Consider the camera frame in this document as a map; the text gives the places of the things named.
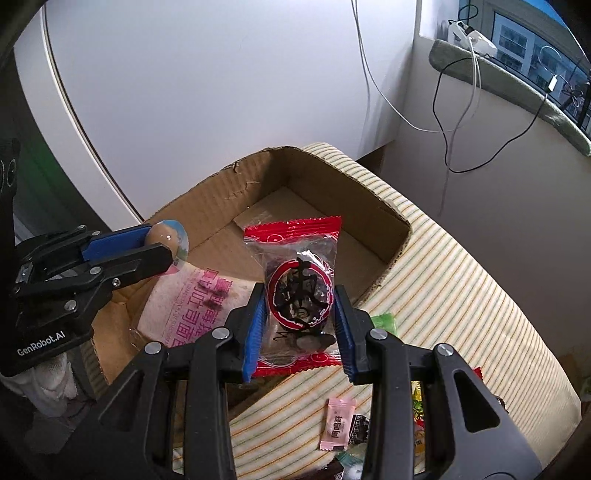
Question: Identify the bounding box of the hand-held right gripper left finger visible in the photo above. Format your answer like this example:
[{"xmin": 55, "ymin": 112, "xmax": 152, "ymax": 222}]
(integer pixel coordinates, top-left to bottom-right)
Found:
[{"xmin": 60, "ymin": 282, "xmax": 269, "ymax": 480}]

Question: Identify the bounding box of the pink print bread packet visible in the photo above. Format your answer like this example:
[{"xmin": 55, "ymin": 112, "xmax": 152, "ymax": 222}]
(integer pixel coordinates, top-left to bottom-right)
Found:
[{"xmin": 129, "ymin": 267, "xmax": 259, "ymax": 352}]

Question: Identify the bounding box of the black white small packet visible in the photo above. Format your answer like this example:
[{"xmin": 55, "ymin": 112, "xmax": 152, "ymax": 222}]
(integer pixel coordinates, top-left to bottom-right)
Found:
[{"xmin": 346, "ymin": 414, "xmax": 371, "ymax": 446}]

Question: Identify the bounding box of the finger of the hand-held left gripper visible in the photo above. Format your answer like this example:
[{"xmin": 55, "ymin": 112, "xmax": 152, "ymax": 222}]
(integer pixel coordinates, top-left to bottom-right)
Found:
[
  {"xmin": 13, "ymin": 244, "xmax": 175, "ymax": 325},
  {"xmin": 21, "ymin": 224, "xmax": 153, "ymax": 269}
]

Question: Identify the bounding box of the white cabinet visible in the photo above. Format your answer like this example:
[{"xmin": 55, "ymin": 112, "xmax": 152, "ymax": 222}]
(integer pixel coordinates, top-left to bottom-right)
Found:
[{"xmin": 14, "ymin": 0, "xmax": 416, "ymax": 222}]

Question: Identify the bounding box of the red dark snack packet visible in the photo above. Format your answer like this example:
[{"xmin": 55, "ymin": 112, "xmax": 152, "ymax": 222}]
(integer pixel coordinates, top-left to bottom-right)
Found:
[{"xmin": 243, "ymin": 215, "xmax": 343, "ymax": 378}]

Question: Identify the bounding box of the white power adapter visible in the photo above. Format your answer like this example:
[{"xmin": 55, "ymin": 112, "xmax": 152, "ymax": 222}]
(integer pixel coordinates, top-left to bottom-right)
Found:
[{"xmin": 447, "ymin": 19, "xmax": 498, "ymax": 58}]

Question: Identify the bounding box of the green candy packet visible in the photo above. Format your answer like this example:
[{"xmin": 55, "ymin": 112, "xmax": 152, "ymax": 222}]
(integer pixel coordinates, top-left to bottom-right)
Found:
[{"xmin": 370, "ymin": 313, "xmax": 398, "ymax": 337}]

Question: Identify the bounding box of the window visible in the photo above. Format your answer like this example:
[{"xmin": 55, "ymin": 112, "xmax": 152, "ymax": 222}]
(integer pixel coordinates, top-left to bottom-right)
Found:
[{"xmin": 459, "ymin": 0, "xmax": 591, "ymax": 134}]

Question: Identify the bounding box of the yellow green snack packet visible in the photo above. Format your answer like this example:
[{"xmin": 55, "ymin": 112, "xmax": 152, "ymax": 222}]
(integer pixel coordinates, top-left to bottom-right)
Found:
[{"xmin": 411, "ymin": 381, "xmax": 428, "ymax": 462}]

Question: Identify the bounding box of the white cable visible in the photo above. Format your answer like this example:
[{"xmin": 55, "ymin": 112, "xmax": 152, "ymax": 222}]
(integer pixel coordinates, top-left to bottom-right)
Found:
[{"xmin": 351, "ymin": 0, "xmax": 483, "ymax": 217}]

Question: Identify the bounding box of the pink candy packet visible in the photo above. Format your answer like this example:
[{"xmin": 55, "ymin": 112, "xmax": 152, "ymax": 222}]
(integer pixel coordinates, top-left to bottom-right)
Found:
[{"xmin": 320, "ymin": 398, "xmax": 357, "ymax": 450}]

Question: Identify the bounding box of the white cloth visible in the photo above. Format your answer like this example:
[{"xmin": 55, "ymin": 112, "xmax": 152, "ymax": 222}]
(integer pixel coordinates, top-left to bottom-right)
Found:
[{"xmin": 9, "ymin": 355, "xmax": 79, "ymax": 402}]

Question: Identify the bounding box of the packaged braised egg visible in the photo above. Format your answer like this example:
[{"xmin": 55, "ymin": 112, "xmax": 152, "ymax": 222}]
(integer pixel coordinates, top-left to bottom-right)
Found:
[{"xmin": 145, "ymin": 220, "xmax": 191, "ymax": 273}]

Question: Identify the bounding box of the brown cardboard box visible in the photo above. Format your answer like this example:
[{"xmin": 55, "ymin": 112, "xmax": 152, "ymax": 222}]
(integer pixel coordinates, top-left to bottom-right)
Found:
[{"xmin": 90, "ymin": 145, "xmax": 413, "ymax": 416}]

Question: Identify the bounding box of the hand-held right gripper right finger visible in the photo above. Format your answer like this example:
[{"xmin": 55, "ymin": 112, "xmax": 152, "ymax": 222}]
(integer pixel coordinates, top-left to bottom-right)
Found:
[{"xmin": 333, "ymin": 285, "xmax": 543, "ymax": 480}]

